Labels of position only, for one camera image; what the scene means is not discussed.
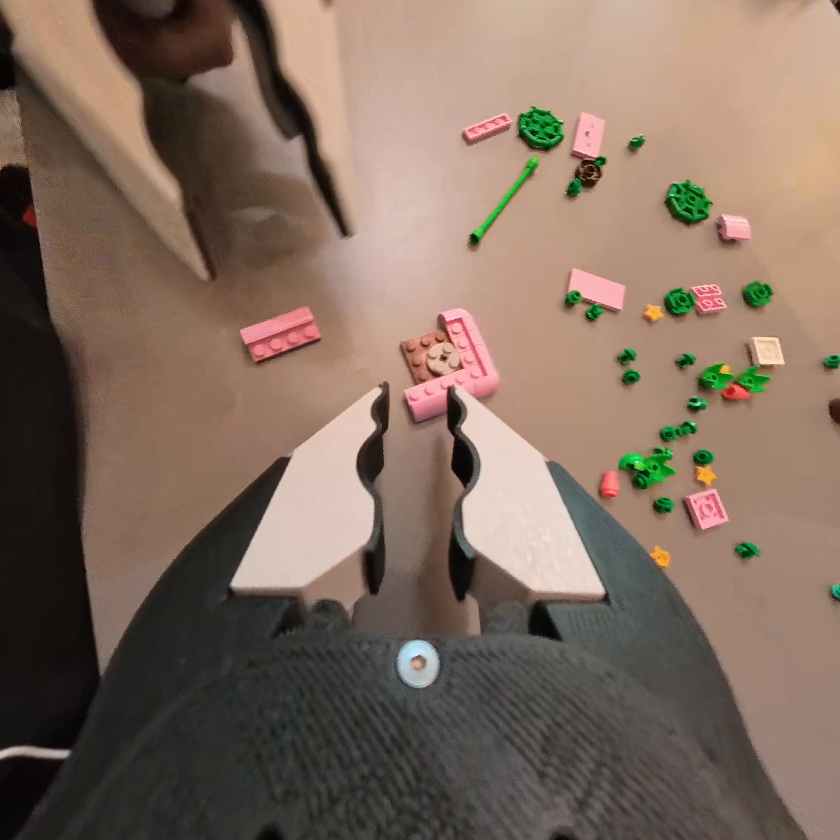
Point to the small pink plate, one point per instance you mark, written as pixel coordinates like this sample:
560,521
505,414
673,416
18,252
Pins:
705,290
712,305

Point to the pink face tile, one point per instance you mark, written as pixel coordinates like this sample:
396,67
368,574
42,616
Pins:
587,134

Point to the green stick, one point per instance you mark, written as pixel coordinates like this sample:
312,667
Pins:
504,200

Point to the person's left hand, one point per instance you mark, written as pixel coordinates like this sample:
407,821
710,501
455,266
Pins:
184,46

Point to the small red piece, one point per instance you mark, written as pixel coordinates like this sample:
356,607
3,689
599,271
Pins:
735,392

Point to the large pink smooth tile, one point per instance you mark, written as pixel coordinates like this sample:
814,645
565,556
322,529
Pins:
596,289

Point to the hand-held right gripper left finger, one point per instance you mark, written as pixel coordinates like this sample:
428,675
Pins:
308,525

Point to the thin pink tile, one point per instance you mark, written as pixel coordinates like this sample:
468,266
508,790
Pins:
487,127

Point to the red cone piece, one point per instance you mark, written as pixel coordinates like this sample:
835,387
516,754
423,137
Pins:
609,485

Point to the green web piece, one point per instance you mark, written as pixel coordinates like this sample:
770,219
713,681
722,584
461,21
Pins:
540,128
688,202

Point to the pink arched brick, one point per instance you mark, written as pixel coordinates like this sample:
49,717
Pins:
439,397

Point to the scattered small green clips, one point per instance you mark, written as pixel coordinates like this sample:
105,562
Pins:
631,377

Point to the white square tile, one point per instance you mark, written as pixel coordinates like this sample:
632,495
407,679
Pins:
766,351

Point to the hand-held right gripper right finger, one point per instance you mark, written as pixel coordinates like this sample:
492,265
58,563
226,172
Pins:
531,531

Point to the grey round tile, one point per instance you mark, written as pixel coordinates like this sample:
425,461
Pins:
443,358

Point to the brown round plate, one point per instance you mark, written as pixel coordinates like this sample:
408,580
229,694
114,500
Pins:
589,172

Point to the green spiky leaf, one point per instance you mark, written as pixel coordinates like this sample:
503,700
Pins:
753,379
714,377
656,469

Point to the pink studded plate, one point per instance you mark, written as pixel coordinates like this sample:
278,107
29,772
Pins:
282,334

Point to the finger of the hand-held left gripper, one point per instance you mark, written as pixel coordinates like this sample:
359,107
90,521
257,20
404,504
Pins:
315,79
85,98

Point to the green round flower plate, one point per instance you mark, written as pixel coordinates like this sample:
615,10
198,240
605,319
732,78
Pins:
679,302
757,294

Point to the person's black jacket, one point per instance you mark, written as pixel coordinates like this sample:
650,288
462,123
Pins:
39,525

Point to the pink square single-stud plate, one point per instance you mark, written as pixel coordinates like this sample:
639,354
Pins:
706,508

